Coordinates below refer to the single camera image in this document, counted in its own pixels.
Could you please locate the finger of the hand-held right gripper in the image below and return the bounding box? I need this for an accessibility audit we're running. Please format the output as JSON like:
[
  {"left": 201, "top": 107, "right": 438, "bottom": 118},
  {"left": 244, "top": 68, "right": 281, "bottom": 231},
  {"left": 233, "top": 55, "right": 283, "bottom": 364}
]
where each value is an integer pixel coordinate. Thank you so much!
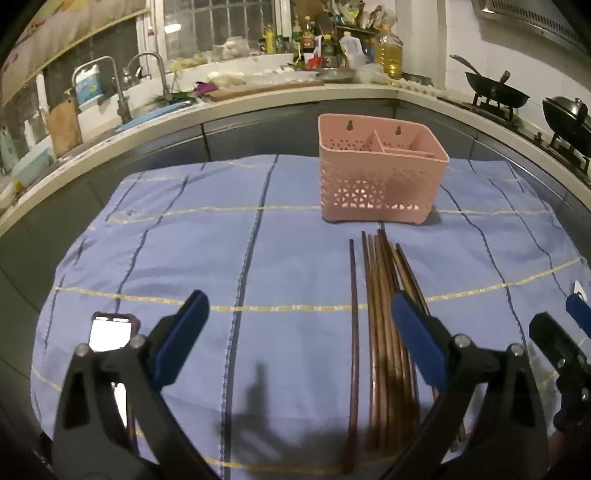
[
  {"left": 529, "top": 312, "right": 591, "bottom": 432},
  {"left": 566, "top": 292, "right": 591, "bottom": 340}
]

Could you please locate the wooden cutting board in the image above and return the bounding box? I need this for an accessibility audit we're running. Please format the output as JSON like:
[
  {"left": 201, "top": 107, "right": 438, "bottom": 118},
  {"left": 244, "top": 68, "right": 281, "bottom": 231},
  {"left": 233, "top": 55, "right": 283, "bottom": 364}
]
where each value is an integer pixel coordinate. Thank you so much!
[{"left": 45, "top": 90, "right": 84, "bottom": 158}]

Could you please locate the black wok with ladle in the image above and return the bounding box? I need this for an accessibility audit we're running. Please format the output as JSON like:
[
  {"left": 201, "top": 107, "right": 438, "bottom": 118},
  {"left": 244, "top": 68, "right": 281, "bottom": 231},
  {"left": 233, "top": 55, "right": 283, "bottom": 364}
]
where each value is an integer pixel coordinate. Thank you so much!
[{"left": 450, "top": 54, "right": 531, "bottom": 110}]

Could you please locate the metal bowl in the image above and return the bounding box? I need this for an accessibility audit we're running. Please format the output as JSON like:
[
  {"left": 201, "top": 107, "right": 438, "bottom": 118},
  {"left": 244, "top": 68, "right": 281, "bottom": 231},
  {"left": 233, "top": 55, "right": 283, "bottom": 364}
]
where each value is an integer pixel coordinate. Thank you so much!
[{"left": 318, "top": 67, "right": 359, "bottom": 84}]

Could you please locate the gas stove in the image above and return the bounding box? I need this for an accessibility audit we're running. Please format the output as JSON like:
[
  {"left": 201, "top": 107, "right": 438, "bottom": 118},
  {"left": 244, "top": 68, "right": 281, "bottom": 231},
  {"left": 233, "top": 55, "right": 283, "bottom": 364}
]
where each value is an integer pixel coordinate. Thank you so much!
[{"left": 438, "top": 91, "right": 591, "bottom": 177}]

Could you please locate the smartphone with lit screen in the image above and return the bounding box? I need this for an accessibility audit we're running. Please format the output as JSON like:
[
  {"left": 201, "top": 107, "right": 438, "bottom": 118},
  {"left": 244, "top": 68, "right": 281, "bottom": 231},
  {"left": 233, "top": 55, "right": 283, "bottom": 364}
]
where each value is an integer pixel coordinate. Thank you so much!
[{"left": 88, "top": 312, "right": 142, "bottom": 432}]

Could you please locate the short metal faucet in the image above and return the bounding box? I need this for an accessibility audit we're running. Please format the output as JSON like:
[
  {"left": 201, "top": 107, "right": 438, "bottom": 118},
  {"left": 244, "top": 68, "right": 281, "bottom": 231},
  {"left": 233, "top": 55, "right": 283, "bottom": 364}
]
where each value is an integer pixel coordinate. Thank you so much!
[{"left": 71, "top": 56, "right": 134, "bottom": 125}]

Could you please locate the blue detergent container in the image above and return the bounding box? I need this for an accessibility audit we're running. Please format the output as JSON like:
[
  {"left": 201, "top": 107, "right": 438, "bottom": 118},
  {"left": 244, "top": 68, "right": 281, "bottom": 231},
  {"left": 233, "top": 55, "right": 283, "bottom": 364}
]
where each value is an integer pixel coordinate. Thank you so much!
[{"left": 72, "top": 65, "right": 102, "bottom": 106}]

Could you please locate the blue checked tablecloth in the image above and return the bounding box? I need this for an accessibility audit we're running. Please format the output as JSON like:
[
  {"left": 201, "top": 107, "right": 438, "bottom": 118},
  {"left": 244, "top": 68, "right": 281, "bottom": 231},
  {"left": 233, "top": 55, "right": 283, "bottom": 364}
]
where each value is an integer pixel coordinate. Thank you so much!
[{"left": 30, "top": 153, "right": 591, "bottom": 480}]

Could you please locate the fruit print wall poster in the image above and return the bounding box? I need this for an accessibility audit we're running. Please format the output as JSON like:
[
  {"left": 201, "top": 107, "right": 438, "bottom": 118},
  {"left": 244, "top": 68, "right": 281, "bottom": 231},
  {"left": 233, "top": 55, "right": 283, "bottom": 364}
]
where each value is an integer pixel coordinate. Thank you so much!
[{"left": 0, "top": 0, "right": 149, "bottom": 108}]

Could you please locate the barred window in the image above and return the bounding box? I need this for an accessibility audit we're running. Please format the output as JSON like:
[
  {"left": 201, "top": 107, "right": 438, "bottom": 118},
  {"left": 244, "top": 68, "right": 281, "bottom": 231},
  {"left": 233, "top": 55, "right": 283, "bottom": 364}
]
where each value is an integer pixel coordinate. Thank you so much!
[{"left": 148, "top": 0, "right": 283, "bottom": 63}]

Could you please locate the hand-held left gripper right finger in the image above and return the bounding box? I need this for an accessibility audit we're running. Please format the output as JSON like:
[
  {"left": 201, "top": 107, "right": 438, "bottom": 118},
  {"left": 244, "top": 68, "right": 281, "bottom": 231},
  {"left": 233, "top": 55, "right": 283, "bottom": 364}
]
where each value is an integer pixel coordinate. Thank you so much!
[{"left": 383, "top": 291, "right": 550, "bottom": 480}]

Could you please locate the tall curved metal faucet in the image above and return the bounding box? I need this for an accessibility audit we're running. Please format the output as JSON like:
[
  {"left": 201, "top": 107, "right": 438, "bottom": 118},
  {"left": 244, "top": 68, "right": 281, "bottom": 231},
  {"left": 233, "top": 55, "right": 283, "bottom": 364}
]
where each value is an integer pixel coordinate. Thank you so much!
[{"left": 124, "top": 52, "right": 172, "bottom": 101}]

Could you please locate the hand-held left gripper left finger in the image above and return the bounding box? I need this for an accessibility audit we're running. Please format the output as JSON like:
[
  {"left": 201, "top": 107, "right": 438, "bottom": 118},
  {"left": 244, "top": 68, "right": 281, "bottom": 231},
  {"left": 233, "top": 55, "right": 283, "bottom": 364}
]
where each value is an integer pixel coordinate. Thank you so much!
[{"left": 50, "top": 290, "right": 218, "bottom": 480}]

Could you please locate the blue flat mat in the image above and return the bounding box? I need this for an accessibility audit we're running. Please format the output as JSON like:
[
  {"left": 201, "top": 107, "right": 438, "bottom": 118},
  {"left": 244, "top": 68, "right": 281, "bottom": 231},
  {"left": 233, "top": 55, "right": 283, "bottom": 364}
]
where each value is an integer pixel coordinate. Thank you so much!
[{"left": 114, "top": 100, "right": 195, "bottom": 134}]

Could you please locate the pink plastic utensil basket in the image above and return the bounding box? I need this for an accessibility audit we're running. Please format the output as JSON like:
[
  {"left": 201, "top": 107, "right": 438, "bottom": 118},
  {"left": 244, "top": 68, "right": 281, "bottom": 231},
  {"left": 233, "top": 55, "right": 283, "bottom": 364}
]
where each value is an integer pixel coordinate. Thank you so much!
[{"left": 318, "top": 113, "right": 450, "bottom": 225}]

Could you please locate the large yellow oil bottle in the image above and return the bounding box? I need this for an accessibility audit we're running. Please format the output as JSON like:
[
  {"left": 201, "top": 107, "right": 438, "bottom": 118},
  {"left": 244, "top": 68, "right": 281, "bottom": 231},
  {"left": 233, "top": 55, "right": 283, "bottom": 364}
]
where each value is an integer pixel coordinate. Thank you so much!
[{"left": 372, "top": 25, "right": 405, "bottom": 80}]

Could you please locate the egg tray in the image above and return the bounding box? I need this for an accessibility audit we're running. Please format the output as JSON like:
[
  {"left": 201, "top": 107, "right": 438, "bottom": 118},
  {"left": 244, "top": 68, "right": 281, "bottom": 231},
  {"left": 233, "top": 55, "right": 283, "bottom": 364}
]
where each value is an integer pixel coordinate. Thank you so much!
[{"left": 389, "top": 76, "right": 438, "bottom": 96}]

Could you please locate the white plastic jug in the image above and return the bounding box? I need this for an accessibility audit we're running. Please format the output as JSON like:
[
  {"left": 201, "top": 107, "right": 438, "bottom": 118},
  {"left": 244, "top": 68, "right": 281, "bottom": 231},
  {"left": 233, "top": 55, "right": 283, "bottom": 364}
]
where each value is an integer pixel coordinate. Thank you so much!
[{"left": 339, "top": 31, "right": 366, "bottom": 70}]

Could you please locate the bunch of wooden chopsticks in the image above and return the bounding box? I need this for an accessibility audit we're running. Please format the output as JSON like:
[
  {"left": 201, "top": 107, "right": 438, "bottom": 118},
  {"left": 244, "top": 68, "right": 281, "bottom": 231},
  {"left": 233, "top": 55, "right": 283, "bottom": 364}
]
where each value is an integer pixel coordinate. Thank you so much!
[{"left": 341, "top": 229, "right": 468, "bottom": 476}]

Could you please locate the kitchen counter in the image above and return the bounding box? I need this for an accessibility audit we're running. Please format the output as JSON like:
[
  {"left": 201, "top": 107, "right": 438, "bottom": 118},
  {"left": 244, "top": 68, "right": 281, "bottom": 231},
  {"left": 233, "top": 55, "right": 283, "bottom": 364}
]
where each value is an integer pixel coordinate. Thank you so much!
[{"left": 0, "top": 82, "right": 591, "bottom": 237}]

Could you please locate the black wok with lid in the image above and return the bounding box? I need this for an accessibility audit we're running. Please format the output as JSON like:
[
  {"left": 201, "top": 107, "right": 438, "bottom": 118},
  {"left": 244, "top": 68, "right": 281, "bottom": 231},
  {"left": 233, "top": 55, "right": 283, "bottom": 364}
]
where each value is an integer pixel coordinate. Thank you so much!
[{"left": 542, "top": 95, "right": 591, "bottom": 140}]

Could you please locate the range hood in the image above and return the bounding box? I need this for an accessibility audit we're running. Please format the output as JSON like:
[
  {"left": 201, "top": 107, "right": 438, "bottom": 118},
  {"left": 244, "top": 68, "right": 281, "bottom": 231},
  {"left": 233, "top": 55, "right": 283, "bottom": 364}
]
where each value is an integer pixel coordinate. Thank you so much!
[{"left": 471, "top": 0, "right": 591, "bottom": 57}]

